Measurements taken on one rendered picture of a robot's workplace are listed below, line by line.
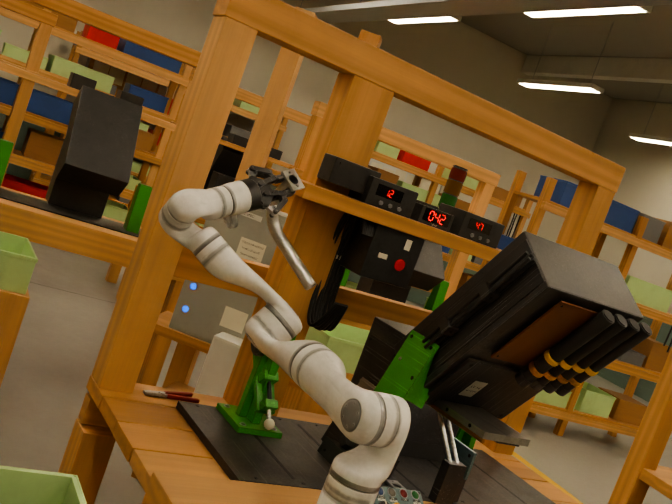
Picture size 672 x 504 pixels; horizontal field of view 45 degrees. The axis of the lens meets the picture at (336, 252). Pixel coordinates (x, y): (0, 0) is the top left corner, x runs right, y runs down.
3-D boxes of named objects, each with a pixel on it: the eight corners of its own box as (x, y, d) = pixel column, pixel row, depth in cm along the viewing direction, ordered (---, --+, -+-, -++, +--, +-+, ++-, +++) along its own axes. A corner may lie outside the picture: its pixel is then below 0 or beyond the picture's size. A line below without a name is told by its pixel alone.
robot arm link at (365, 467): (394, 388, 145) (360, 475, 146) (352, 379, 140) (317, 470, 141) (424, 410, 137) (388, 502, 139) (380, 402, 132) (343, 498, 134)
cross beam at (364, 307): (508, 360, 282) (517, 336, 281) (162, 273, 213) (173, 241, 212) (498, 355, 286) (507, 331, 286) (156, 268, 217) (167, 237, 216)
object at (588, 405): (649, 457, 819) (736, 246, 799) (460, 414, 709) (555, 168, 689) (611, 434, 868) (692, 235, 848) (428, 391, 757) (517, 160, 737)
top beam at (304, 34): (616, 193, 274) (626, 168, 273) (224, 15, 194) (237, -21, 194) (596, 188, 282) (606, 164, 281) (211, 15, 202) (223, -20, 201)
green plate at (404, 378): (413, 427, 207) (458, 357, 208) (392, 415, 202) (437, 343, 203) (389, 409, 217) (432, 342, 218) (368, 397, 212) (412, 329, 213)
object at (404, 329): (446, 463, 239) (488, 357, 236) (365, 452, 223) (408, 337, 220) (412, 436, 254) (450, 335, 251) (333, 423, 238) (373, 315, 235)
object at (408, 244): (407, 290, 228) (426, 240, 227) (359, 276, 219) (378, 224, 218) (384, 277, 239) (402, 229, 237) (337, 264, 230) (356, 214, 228)
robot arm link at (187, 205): (226, 175, 178) (209, 195, 184) (169, 188, 167) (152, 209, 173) (241, 202, 177) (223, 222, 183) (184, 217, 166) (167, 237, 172)
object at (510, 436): (526, 451, 203) (530, 440, 203) (480, 443, 195) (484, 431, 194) (435, 389, 236) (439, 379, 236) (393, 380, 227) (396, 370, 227)
